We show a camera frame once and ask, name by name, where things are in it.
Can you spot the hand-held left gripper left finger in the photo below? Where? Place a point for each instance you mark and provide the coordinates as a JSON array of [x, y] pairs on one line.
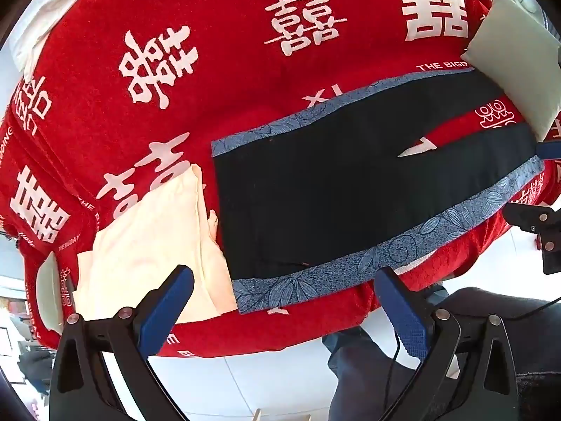
[[168, 300]]

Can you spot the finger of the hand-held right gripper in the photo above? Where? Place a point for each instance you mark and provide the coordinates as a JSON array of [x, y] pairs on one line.
[[550, 150], [537, 221]]

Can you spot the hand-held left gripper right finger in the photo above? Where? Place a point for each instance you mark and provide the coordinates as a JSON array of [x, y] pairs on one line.
[[401, 311]]

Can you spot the black pants with blue trim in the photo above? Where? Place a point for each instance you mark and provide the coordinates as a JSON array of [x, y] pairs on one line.
[[307, 193]]

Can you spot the cream folded cloth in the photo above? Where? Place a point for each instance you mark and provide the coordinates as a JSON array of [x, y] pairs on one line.
[[144, 237]]

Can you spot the person's leg in blue jeans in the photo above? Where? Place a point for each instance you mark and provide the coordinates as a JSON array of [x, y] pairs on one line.
[[363, 368]]

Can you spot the pale green folded cloth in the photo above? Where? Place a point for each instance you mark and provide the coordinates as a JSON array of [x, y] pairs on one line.
[[508, 52]]

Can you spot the small white folded cloth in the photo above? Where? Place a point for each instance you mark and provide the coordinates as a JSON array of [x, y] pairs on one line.
[[46, 289]]

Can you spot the red printed blanket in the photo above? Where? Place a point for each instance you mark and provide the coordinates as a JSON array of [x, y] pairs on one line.
[[241, 96]]

